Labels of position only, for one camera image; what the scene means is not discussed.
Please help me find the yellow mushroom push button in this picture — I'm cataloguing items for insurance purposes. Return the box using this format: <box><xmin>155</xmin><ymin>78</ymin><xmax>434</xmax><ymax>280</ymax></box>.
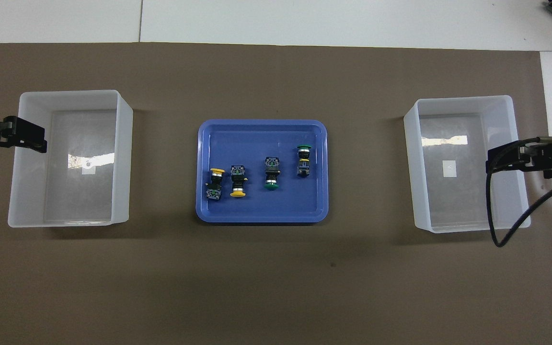
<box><xmin>206</xmin><ymin>168</ymin><xmax>225</xmax><ymax>201</ymax></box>
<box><xmin>230</xmin><ymin>165</ymin><xmax>248</xmax><ymax>198</ymax></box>

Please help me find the green mushroom push button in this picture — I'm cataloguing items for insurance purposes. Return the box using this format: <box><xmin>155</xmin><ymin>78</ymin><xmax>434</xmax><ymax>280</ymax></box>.
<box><xmin>264</xmin><ymin>156</ymin><xmax>280</xmax><ymax>191</ymax></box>
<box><xmin>297</xmin><ymin>145</ymin><xmax>312</xmax><ymax>177</ymax></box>

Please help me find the translucent white plastic box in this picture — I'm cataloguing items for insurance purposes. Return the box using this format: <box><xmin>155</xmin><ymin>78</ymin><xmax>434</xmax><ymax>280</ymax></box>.
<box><xmin>403</xmin><ymin>95</ymin><xmax>531</xmax><ymax>234</ymax></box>
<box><xmin>8</xmin><ymin>90</ymin><xmax>134</xmax><ymax>228</ymax></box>

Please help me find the blue plastic tray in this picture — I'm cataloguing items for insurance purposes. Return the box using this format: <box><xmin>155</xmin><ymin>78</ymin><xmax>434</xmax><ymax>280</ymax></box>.
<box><xmin>195</xmin><ymin>119</ymin><xmax>329</xmax><ymax>224</ymax></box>

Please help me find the brown paper table mat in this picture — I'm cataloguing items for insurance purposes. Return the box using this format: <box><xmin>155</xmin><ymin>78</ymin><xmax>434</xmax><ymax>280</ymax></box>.
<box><xmin>0</xmin><ymin>42</ymin><xmax>552</xmax><ymax>345</ymax></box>

